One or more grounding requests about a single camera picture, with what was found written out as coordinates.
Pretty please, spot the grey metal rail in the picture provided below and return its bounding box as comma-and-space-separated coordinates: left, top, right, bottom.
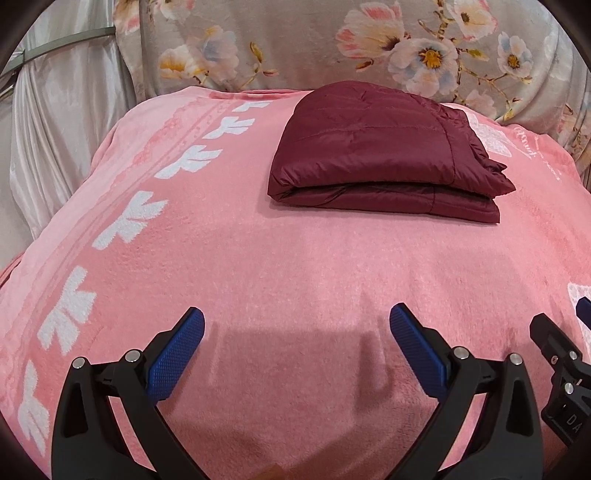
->
21, 27, 116, 63

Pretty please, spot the white satin curtain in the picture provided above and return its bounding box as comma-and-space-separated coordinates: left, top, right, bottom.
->
0, 0, 153, 273

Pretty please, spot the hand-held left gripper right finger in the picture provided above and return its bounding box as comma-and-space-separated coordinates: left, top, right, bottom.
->
389, 303, 561, 480

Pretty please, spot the grey floral quilt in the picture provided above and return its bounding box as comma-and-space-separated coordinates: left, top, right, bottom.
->
113, 0, 591, 153

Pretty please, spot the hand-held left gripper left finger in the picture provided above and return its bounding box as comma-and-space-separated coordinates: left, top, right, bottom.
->
52, 307, 206, 480

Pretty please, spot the pink patterned blanket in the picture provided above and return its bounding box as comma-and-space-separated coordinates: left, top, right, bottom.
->
0, 85, 591, 480

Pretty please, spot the maroon puffer jacket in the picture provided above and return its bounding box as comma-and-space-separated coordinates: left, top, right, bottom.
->
267, 79, 516, 225

